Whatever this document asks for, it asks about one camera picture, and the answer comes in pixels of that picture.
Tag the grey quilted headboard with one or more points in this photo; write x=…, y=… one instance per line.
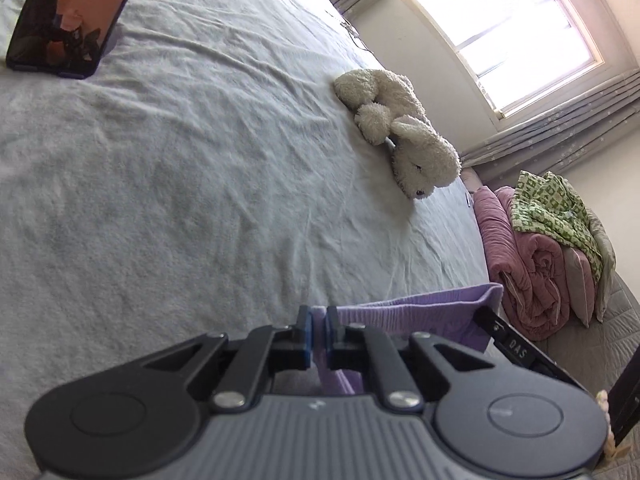
x=620, y=325

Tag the white plush dog toy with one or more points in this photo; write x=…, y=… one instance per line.
x=400, y=110

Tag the black smartphone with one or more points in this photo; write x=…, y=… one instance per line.
x=75, y=10

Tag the pale pink cushion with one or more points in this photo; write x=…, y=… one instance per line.
x=470, y=180

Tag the pink and grey pillow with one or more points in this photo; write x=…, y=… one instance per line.
x=580, y=285

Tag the bright window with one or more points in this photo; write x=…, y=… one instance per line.
x=500, y=25

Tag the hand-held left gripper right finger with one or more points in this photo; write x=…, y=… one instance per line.
x=332, y=340

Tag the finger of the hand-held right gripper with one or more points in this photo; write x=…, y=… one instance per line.
x=486, y=321

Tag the lilac pants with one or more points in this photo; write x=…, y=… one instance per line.
x=410, y=310

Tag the pink folded quilt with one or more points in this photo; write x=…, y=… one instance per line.
x=530, y=280

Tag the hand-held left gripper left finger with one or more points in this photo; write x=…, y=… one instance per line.
x=305, y=340

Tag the beige grey pillow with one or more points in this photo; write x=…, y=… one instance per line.
x=606, y=260

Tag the green patterned blanket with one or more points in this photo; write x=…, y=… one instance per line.
x=545, y=210

